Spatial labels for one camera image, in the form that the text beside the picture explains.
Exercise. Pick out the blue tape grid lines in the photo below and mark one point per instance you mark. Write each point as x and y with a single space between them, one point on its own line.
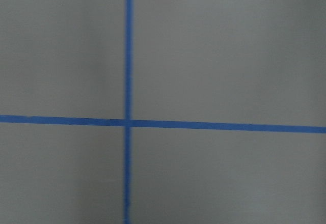
162 111

